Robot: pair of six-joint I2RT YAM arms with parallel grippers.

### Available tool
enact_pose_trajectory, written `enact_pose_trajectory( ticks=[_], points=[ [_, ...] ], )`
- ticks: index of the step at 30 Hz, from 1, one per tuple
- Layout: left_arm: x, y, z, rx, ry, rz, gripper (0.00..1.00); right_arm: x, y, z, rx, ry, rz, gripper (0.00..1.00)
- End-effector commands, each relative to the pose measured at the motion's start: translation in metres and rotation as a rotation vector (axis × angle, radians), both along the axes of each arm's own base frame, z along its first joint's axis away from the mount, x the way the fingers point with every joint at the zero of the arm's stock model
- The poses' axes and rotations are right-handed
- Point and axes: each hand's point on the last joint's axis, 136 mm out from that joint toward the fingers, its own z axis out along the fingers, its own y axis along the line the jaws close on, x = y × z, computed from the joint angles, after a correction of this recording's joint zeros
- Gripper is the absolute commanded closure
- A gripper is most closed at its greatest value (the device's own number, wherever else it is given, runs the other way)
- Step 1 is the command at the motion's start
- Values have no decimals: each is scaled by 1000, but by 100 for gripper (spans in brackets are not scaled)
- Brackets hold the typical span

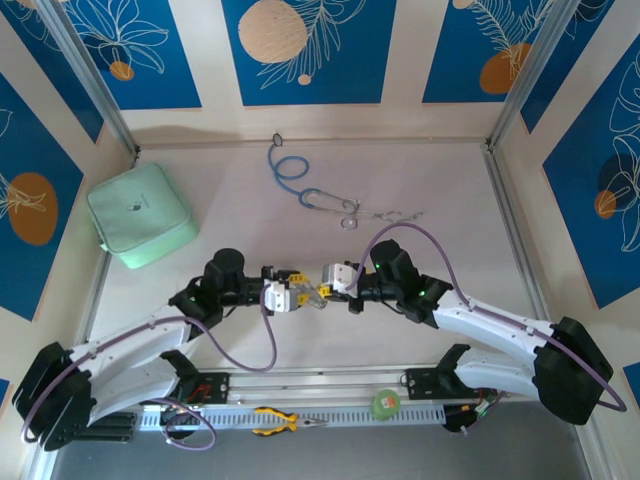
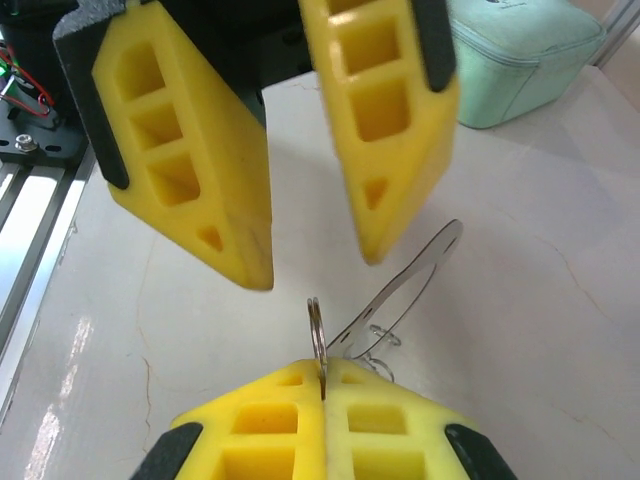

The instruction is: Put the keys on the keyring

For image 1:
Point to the blue stethoscope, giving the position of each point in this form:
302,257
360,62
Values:
302,199

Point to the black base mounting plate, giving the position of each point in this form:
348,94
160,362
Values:
422,382
220,385

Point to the aluminium table edge rail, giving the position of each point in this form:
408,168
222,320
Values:
200,145
515,225
92,310

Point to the black extrusion bar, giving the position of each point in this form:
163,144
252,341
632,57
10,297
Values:
115,425

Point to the green tape roll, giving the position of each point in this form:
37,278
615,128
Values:
385,406

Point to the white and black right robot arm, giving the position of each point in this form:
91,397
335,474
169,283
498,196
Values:
490,320

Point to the mint green fabric pouch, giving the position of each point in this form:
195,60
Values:
140,215

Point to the aluminium frame post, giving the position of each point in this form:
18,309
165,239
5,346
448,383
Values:
84,65
530,65

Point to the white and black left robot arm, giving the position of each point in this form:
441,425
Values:
135,340

